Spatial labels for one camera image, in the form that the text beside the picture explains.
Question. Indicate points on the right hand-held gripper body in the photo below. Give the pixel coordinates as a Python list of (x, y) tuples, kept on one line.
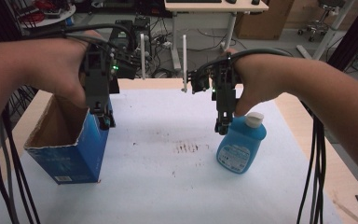
[(223, 90)]

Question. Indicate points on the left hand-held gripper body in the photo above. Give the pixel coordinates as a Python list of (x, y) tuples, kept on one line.
[(97, 77)]

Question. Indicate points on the blue bottle with white cap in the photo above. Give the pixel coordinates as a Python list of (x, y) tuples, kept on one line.
[(239, 146)]

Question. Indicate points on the blue cardboard box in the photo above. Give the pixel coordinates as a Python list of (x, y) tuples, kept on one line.
[(74, 155)]

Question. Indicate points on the person's right hand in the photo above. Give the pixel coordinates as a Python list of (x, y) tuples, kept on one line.
[(254, 81)]

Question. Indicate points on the person's left hand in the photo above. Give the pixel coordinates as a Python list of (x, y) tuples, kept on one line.
[(57, 65)]

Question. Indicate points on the white rod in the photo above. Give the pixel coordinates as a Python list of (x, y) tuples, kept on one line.
[(142, 56), (184, 62)]

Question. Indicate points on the white power strip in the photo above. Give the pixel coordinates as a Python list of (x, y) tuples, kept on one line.
[(167, 44)]

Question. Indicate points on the round white table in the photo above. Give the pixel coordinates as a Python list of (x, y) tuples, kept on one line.
[(49, 17)]

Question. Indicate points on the white table mat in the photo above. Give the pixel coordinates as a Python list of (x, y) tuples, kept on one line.
[(155, 186)]

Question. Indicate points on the brown cabinet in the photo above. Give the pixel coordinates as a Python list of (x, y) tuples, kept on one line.
[(264, 18)]

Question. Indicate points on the white desk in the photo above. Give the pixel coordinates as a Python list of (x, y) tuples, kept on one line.
[(214, 6)]

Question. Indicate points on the black computer mouse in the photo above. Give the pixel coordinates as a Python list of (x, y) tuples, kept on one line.
[(231, 1)]

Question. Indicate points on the black keyboard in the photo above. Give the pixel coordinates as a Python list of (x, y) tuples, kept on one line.
[(194, 1)]

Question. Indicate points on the office chair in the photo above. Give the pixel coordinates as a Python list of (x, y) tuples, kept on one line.
[(321, 21)]

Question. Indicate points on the white stand leg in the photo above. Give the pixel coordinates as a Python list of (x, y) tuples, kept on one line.
[(329, 34)]

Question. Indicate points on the black post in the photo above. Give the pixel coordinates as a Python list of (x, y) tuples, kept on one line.
[(354, 31)]

